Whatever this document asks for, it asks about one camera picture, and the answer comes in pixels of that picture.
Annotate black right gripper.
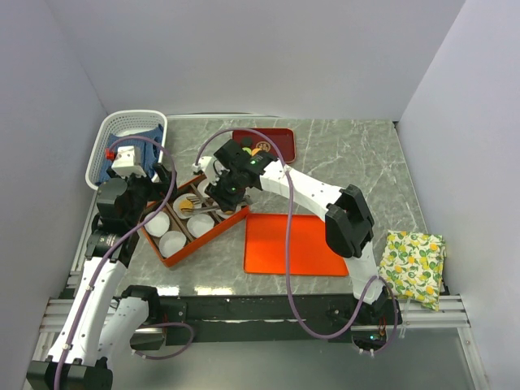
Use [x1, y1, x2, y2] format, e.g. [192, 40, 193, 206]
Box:
[204, 168, 245, 214]

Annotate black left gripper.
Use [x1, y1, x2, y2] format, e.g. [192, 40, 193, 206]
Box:
[106, 162, 176, 227]

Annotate metal serving tongs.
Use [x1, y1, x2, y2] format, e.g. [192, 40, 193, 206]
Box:
[185, 196, 219, 215]

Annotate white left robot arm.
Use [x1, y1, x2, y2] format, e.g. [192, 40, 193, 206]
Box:
[27, 162, 176, 389]

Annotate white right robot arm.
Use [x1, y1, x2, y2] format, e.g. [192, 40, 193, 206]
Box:
[193, 140, 384, 324]

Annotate white paper cup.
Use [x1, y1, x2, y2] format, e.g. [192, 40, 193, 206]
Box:
[145, 211, 170, 238]
[172, 193, 202, 219]
[187, 213, 215, 238]
[197, 179, 210, 197]
[158, 231, 187, 258]

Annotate blue checkered cloth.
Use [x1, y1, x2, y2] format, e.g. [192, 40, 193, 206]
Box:
[95, 124, 163, 185]

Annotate orange cookie box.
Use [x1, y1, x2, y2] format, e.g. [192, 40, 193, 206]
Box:
[141, 175, 249, 267]

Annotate black sandwich cookie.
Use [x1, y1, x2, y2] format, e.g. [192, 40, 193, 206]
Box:
[240, 136, 253, 148]

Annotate orange box lid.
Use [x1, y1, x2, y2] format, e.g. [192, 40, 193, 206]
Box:
[244, 214, 349, 277]

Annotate white plastic basket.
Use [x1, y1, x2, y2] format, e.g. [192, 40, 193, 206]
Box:
[85, 110, 167, 191]

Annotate dark red serving tray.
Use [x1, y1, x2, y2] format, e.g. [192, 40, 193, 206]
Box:
[232, 128, 296, 163]

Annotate lemon print cloth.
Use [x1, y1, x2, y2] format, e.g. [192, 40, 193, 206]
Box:
[379, 231, 446, 311]

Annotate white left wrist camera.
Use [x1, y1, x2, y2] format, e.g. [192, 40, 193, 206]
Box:
[106, 146, 145, 179]

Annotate black aluminium base frame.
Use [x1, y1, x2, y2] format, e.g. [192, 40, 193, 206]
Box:
[40, 284, 472, 354]

